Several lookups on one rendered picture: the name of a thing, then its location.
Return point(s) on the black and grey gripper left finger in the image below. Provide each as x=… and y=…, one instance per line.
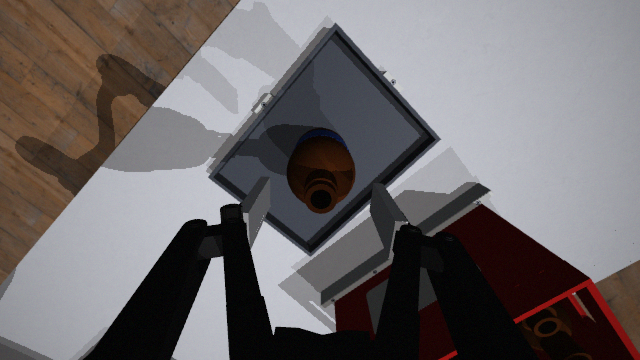
x=150, y=324

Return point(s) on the brown glass bottle with blue label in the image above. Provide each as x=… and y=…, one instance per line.
x=321, y=171

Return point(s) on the grey square tray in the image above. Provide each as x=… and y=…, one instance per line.
x=338, y=88

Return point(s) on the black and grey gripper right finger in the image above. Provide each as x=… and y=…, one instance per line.
x=480, y=326

